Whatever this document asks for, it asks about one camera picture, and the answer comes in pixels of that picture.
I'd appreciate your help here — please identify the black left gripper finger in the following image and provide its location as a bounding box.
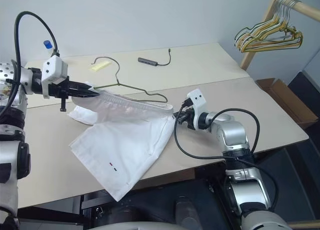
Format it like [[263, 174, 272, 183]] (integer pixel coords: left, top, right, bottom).
[[70, 89, 101, 99], [69, 81, 96, 91]]

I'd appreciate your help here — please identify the wooden clothes rack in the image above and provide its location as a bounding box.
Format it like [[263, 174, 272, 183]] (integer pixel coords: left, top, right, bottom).
[[239, 0, 320, 72]]

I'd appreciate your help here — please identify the white cloth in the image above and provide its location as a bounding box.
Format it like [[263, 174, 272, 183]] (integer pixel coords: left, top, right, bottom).
[[66, 81, 176, 203]]

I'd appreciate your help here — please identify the white bottle with blue cap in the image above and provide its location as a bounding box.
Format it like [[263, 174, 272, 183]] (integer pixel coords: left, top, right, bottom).
[[43, 40, 55, 57]]

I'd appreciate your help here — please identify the yellow sticky note pad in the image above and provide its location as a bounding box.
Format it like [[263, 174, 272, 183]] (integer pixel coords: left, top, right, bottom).
[[90, 60, 112, 73]]

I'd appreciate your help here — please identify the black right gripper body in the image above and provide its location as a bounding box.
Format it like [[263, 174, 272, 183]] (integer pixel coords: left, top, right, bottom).
[[175, 107, 199, 129]]

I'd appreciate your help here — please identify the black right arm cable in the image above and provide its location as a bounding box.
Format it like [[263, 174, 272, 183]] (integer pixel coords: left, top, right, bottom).
[[173, 98, 279, 213]]

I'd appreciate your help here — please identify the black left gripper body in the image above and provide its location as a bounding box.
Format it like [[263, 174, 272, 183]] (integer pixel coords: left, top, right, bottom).
[[48, 75, 74, 113]]

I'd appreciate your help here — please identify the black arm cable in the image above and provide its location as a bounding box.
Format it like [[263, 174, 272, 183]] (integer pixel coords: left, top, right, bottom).
[[173, 98, 279, 213], [0, 11, 61, 117]]

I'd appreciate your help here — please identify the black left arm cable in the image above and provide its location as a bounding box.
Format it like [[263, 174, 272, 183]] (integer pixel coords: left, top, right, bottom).
[[0, 11, 61, 117]]

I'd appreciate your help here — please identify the grey USB hub with cable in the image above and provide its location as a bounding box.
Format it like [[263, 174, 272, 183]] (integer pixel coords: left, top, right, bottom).
[[137, 48, 173, 67]]

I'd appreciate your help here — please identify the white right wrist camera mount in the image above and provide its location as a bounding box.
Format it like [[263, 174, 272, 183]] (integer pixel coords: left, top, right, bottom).
[[185, 88, 209, 129]]

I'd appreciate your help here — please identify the dark green wire hanger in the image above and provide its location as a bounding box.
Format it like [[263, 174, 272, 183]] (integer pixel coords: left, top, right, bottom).
[[90, 57, 169, 104]]

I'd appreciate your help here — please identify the brown cardboard box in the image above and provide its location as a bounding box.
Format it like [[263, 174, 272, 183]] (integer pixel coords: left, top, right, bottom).
[[255, 77, 320, 130]]

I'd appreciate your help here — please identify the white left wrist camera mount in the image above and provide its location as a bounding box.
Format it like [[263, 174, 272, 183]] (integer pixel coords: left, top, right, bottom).
[[40, 55, 70, 100]]

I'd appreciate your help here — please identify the yellow wire hanger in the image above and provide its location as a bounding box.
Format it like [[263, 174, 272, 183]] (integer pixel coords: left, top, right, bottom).
[[236, 0, 304, 53]]

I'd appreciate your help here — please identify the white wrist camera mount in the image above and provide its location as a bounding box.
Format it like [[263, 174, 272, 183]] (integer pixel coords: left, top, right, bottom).
[[40, 55, 70, 100], [185, 88, 209, 129]]

